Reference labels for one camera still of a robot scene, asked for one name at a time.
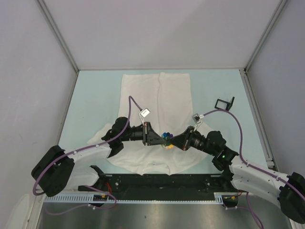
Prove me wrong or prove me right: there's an aluminium frame rail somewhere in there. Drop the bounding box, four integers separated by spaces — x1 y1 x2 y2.
239 69 278 171

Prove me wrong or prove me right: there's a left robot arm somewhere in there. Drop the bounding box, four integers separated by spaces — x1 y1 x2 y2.
31 117 166 197

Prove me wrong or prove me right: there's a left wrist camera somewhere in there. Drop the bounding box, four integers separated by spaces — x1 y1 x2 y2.
139 108 150 124

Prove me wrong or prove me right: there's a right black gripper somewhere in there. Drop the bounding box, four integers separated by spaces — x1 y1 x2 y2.
166 126 215 156

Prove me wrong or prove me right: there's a white slotted cable duct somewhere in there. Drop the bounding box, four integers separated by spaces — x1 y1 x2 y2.
44 193 232 204

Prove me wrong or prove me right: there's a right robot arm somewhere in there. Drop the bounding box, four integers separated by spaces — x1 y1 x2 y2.
169 126 305 224

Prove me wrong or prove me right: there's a rainbow plush flower brooch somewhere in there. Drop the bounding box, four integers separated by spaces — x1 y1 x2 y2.
161 132 174 149

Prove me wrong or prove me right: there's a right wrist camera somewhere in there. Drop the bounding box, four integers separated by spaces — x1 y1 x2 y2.
192 113 204 131

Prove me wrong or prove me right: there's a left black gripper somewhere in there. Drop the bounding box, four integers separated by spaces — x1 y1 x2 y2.
121 122 166 146

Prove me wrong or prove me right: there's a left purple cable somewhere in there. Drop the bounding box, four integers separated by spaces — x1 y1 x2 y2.
32 95 143 196

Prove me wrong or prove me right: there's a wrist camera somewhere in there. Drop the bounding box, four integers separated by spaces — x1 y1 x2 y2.
192 113 204 131
139 108 150 124

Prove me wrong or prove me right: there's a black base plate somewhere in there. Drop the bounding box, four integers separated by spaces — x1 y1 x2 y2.
92 174 245 200

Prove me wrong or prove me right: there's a black bracket stand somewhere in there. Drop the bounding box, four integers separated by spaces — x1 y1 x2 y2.
214 96 235 111

